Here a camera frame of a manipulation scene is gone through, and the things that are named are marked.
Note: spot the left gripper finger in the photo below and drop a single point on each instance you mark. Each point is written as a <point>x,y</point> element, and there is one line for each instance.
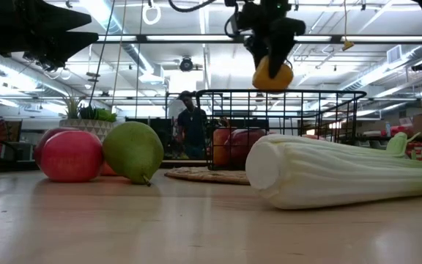
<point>64,44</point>
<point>53,18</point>

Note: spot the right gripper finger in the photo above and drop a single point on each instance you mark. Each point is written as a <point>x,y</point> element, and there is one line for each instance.
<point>258,49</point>
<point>278,55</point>

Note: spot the yellow bell pepper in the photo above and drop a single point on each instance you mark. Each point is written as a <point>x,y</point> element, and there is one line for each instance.
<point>266,82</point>

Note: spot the red orange pepper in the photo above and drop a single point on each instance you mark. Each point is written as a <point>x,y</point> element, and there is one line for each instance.
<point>244,146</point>

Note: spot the dark red apple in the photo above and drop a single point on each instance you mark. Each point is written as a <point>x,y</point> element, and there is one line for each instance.
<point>46,141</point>

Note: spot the small red apple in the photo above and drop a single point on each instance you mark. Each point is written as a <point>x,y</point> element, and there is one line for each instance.
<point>72,155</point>

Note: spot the celery stalk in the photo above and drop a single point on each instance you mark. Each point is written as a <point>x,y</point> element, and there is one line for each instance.
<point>324,172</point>

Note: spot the green pear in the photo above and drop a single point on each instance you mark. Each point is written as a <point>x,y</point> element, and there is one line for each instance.
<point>134,152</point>

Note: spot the orange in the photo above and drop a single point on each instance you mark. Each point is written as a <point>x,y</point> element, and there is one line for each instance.
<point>106,170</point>

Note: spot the yellow hanging tag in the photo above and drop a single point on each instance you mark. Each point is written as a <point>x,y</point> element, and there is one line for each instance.
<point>347,45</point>

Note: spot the black round ceiling fixture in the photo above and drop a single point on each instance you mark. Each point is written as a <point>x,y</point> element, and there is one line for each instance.
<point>186,64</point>

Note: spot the overhead light bar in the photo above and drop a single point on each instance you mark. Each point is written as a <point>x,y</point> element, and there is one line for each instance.
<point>141,38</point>

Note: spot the succulent in white patterned pot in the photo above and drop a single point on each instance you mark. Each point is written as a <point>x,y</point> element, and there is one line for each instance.
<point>90,126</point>

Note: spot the person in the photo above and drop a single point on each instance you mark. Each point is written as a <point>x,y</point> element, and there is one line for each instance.
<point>192,128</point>

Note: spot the brown cardboard box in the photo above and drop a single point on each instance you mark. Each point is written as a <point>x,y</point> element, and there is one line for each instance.
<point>9,132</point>

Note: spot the round woven placemat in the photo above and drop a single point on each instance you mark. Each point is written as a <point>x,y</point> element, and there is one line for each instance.
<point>203,175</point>

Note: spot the black ceiling mounted device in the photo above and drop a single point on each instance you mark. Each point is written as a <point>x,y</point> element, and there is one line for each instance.
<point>420,66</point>

